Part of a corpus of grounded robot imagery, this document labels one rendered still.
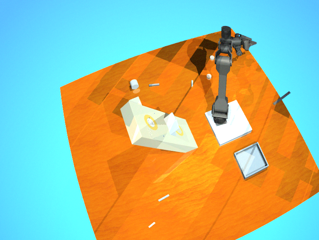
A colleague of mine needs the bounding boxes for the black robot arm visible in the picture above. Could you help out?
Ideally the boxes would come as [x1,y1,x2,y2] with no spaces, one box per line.
[212,26,232,126]

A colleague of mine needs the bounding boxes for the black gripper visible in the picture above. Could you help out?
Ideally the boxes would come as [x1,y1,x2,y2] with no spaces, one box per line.
[231,33,257,51]

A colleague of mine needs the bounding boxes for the light blue square tray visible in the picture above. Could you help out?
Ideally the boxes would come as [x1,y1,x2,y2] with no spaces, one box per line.
[234,142,269,179]

